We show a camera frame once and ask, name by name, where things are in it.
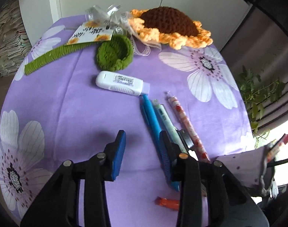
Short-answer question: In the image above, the green crochet stem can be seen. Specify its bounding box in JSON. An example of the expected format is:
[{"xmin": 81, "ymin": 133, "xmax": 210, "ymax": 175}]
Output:
[{"xmin": 24, "ymin": 42, "xmax": 95, "ymax": 75}]

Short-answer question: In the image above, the purple floral tablecloth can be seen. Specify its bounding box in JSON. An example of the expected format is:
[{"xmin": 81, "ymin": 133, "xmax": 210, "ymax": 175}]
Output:
[{"xmin": 0, "ymin": 15, "xmax": 258, "ymax": 227}]

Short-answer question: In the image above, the grey white pen holder cup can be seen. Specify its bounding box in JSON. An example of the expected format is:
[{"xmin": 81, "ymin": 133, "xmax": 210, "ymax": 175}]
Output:
[{"xmin": 217, "ymin": 142, "xmax": 278, "ymax": 197}]

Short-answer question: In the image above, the pink patterned pen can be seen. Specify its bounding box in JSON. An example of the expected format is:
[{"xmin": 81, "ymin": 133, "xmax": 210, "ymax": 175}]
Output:
[{"xmin": 166, "ymin": 92, "xmax": 211, "ymax": 163}]

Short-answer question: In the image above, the sunflower gift tag card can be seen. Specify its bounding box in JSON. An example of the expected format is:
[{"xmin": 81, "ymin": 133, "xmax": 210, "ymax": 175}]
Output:
[{"xmin": 66, "ymin": 20, "xmax": 114, "ymax": 45}]

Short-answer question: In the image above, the crochet sunflower head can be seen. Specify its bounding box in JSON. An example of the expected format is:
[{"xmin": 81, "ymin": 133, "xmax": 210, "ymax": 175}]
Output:
[{"xmin": 128, "ymin": 7, "xmax": 213, "ymax": 50}]

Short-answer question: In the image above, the green potted plant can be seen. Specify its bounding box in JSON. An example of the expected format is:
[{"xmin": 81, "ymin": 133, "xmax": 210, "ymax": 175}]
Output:
[{"xmin": 236, "ymin": 67, "xmax": 286, "ymax": 148}]

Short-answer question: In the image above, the stack of books on floor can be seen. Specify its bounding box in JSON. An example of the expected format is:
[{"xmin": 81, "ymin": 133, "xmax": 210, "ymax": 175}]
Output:
[{"xmin": 0, "ymin": 0, "xmax": 31, "ymax": 76}]

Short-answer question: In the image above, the silver ribbon bow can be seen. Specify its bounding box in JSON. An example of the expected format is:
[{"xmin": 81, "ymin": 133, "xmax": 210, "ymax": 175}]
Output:
[{"xmin": 86, "ymin": 4, "xmax": 162, "ymax": 56}]

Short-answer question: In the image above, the black utility knife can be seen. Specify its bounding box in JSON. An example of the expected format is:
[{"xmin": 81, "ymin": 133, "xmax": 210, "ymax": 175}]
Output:
[{"xmin": 177, "ymin": 130, "xmax": 198, "ymax": 160}]

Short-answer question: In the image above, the blue pen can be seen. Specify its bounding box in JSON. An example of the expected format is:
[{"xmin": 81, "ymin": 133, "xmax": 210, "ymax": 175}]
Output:
[{"xmin": 140, "ymin": 95, "xmax": 180, "ymax": 192}]

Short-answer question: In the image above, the pale green pen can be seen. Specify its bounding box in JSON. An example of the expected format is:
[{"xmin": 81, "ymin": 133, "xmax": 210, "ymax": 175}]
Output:
[{"xmin": 152, "ymin": 99, "xmax": 188, "ymax": 154}]

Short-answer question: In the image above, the orange marker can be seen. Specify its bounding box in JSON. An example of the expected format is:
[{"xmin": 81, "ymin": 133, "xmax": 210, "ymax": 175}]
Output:
[{"xmin": 155, "ymin": 197, "xmax": 179, "ymax": 211}]

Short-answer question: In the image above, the white correction tape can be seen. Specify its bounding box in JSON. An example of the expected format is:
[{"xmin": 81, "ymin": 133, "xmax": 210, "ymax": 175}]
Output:
[{"xmin": 95, "ymin": 71, "xmax": 150, "ymax": 96}]

